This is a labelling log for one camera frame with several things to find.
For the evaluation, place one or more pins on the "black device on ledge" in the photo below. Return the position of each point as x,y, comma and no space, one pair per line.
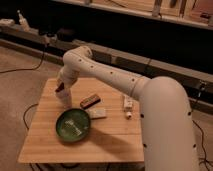
66,35

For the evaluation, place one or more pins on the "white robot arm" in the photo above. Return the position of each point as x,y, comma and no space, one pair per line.
167,127

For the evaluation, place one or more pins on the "white ceramic cup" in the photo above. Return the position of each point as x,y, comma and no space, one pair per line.
64,97

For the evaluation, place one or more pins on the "red pepper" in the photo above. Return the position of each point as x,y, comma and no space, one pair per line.
60,88

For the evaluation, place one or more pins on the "wooden table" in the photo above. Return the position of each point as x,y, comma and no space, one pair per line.
113,139

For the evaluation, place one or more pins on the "green round plate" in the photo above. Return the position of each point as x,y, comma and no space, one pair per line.
73,125

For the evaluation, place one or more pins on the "brown rectangular block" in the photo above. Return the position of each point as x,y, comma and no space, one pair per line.
90,101

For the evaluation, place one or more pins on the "pale sponge block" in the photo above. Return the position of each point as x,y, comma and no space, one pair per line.
97,113

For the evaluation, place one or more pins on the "white spray bottle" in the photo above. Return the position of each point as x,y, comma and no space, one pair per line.
23,22

